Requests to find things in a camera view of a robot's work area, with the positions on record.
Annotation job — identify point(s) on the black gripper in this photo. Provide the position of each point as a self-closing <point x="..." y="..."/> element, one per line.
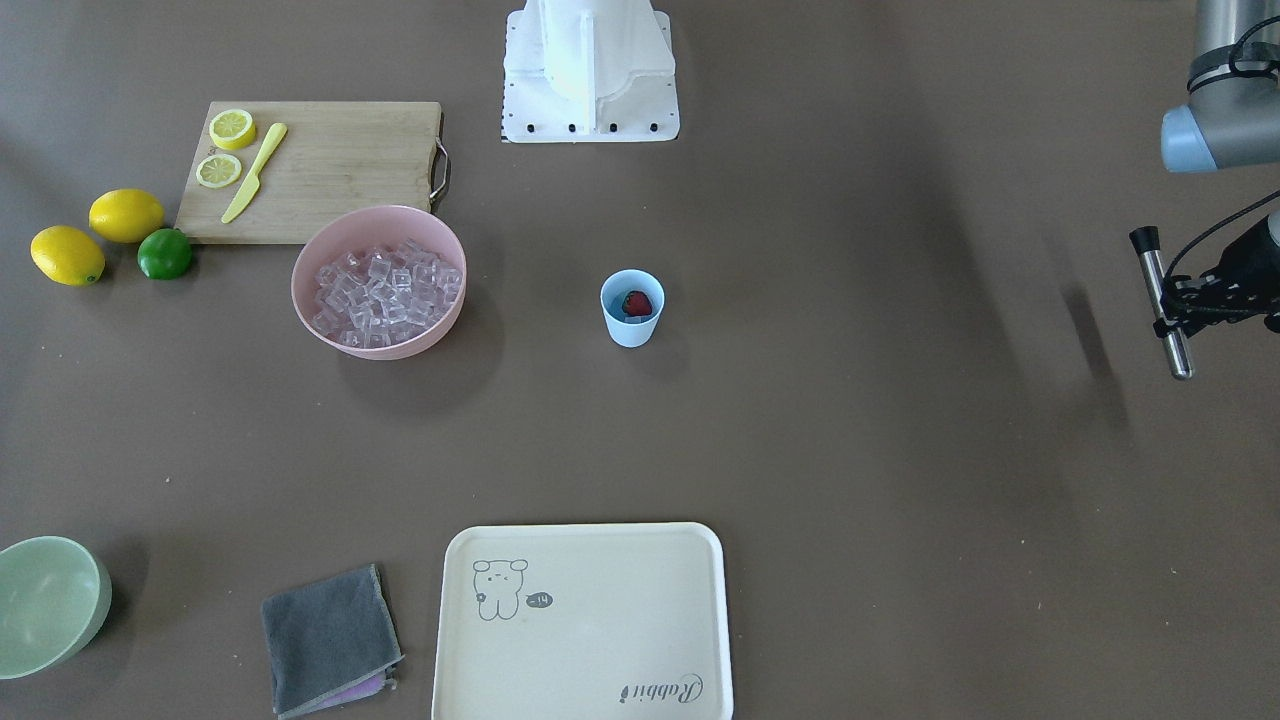
<point x="1251" y="264"/>

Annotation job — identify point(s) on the steel muddler black tip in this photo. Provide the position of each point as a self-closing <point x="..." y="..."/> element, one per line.
<point x="1147" y="247"/>

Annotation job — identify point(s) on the red strawberry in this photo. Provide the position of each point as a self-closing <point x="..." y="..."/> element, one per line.
<point x="636" y="306"/>

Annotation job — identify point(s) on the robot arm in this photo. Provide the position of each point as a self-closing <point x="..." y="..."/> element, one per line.
<point x="1228" y="121"/>

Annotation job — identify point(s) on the light blue plastic cup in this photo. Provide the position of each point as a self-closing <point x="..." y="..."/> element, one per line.
<point x="624" y="334"/>

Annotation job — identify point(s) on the pink bowl of ice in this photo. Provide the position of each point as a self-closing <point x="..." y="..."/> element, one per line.
<point x="381" y="283"/>

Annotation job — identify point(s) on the cream rabbit tray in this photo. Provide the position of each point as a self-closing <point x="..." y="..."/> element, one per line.
<point x="584" y="621"/>

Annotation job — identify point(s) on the wooden cutting board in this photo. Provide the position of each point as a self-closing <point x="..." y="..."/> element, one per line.
<point x="336" y="156"/>

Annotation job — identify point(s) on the grey folded cloth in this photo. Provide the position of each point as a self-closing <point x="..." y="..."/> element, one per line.
<point x="329" y="642"/>

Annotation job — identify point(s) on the yellow plastic knife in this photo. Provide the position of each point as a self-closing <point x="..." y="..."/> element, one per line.
<point x="251" y="183"/>

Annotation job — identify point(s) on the lemon half slice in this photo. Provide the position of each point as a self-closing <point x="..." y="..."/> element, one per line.
<point x="232" y="129"/>
<point x="219" y="170"/>

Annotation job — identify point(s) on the green lime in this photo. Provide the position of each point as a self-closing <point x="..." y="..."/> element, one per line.
<point x="165" y="254"/>

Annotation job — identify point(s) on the whole lemon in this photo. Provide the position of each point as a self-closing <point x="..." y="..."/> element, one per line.
<point x="127" y="215"/>
<point x="67" y="255"/>

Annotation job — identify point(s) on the green ceramic bowl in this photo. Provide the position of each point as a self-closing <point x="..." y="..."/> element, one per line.
<point x="55" y="595"/>

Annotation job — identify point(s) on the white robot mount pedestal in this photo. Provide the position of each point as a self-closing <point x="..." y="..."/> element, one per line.
<point x="589" y="72"/>

